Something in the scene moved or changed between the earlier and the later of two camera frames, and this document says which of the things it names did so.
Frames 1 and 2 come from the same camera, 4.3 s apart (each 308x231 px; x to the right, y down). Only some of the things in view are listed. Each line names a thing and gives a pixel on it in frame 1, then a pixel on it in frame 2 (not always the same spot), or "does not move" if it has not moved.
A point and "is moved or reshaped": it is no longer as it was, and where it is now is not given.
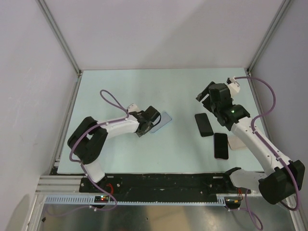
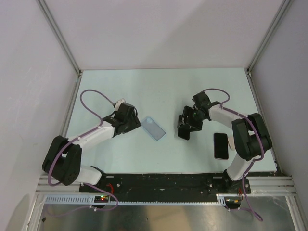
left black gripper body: (140, 133) -> (131, 123)
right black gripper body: (211, 105) -> (194, 119)
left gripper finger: (154, 118) -> (131, 120)
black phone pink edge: (221, 146) does not move
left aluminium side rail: (53, 168) does not move
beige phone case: (235, 143) does not move
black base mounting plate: (160, 187) does not move
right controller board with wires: (232, 202) does not move
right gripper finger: (204, 92) -> (184, 131)
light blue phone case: (165, 119) is moved or reshaped
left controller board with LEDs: (102, 198) does not move
